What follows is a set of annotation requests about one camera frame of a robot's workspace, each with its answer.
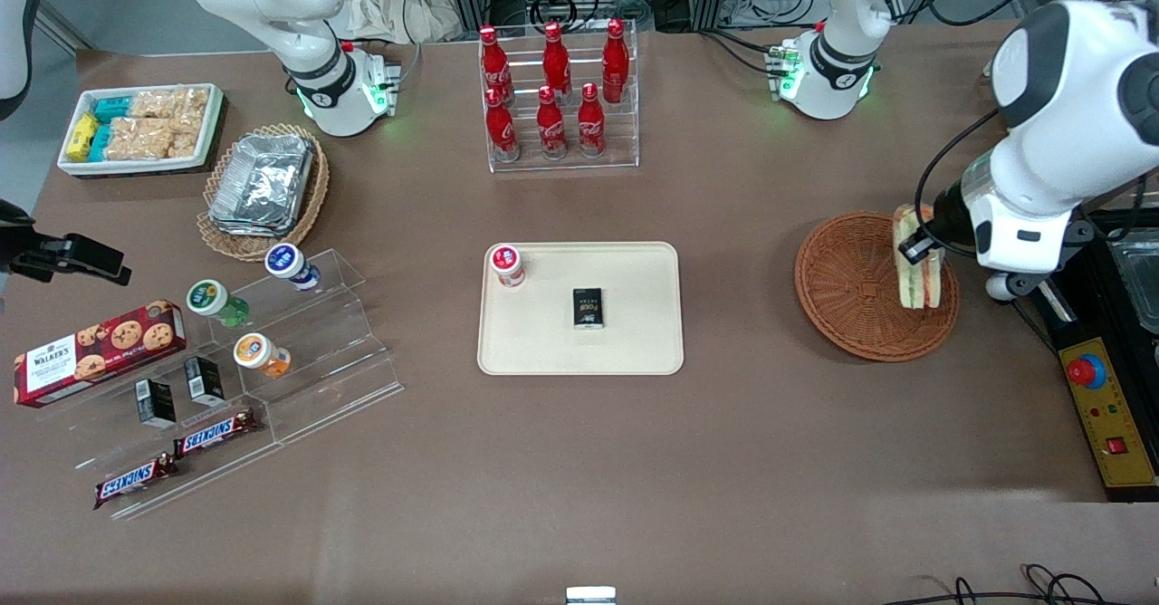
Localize green lid yogurt bottle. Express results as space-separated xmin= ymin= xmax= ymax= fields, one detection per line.
xmin=187 ymin=280 xmax=250 ymax=329

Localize black left arm base cables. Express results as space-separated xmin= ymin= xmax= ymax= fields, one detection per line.
xmin=697 ymin=27 xmax=790 ymax=77

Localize red cola bottle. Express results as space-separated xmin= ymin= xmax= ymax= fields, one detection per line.
xmin=542 ymin=22 xmax=572 ymax=99
xmin=485 ymin=87 xmax=520 ymax=163
xmin=536 ymin=86 xmax=568 ymax=160
xmin=578 ymin=83 xmax=607 ymax=158
xmin=479 ymin=25 xmax=513 ymax=103
xmin=602 ymin=18 xmax=630 ymax=104

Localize black floor cable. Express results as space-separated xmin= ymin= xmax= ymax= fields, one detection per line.
xmin=883 ymin=564 xmax=1159 ymax=605

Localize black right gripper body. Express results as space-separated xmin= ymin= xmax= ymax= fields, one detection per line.
xmin=0 ymin=199 xmax=43 ymax=282

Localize blue lid yogurt bottle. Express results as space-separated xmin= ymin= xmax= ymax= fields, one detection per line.
xmin=264 ymin=243 xmax=321 ymax=293

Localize triangular sandwich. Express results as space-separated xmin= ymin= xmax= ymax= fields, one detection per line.
xmin=893 ymin=204 xmax=944 ymax=310

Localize clear acrylic bottle rack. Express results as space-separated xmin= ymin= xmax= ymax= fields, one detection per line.
xmin=478 ymin=21 xmax=640 ymax=174

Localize yellow snack pack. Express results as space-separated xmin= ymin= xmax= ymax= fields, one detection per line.
xmin=67 ymin=113 xmax=99 ymax=162

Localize white rectangular snack bin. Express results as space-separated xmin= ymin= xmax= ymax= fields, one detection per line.
xmin=56 ymin=83 xmax=225 ymax=178

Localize yellow emergency stop control box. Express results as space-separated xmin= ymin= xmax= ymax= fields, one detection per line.
xmin=1058 ymin=337 xmax=1159 ymax=504

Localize Snickers chocolate bar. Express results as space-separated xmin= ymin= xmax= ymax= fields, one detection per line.
xmin=93 ymin=454 xmax=179 ymax=510
xmin=172 ymin=408 xmax=261 ymax=458

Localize grey metal bar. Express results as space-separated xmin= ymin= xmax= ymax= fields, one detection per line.
xmin=34 ymin=0 xmax=93 ymax=53

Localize light oval wicker basket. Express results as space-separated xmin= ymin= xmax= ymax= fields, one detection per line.
xmin=196 ymin=123 xmax=330 ymax=263

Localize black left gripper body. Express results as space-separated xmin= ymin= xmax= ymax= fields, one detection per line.
xmin=933 ymin=179 xmax=978 ymax=254

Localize beige plastic serving tray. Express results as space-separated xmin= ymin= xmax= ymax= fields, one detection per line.
xmin=477 ymin=242 xmax=685 ymax=377

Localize brown round wicker basket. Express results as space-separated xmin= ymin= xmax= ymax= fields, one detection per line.
xmin=794 ymin=212 xmax=961 ymax=363

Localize stack of foil trays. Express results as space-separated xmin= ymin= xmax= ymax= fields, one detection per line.
xmin=208 ymin=133 xmax=315 ymax=237

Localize clear acrylic step stand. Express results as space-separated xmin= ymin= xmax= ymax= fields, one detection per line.
xmin=68 ymin=248 xmax=404 ymax=522

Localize small black box gold print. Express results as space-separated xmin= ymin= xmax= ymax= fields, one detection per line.
xmin=571 ymin=288 xmax=606 ymax=330

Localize black countertop appliance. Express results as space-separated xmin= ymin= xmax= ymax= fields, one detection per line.
xmin=1032 ymin=209 xmax=1159 ymax=352

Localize small black box white label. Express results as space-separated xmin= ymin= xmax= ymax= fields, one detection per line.
xmin=136 ymin=379 xmax=177 ymax=430
xmin=184 ymin=356 xmax=226 ymax=408

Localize clear plastic container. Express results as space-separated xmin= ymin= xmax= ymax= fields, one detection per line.
xmin=1108 ymin=228 xmax=1159 ymax=334

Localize crumpled beige cloth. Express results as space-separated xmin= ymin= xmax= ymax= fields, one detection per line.
xmin=342 ymin=0 xmax=465 ymax=44

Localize red Walkers cookie box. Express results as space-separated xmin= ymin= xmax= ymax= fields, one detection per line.
xmin=13 ymin=300 xmax=187 ymax=408

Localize red lid yogurt bottle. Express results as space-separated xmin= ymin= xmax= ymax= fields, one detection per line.
xmin=489 ymin=244 xmax=527 ymax=289

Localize orange lid yogurt bottle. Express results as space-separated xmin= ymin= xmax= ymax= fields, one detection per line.
xmin=234 ymin=333 xmax=292 ymax=379

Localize clear rice cracker pack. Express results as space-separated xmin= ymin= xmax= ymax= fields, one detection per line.
xmin=170 ymin=116 xmax=206 ymax=158
xmin=107 ymin=118 xmax=175 ymax=160
xmin=129 ymin=87 xmax=210 ymax=121

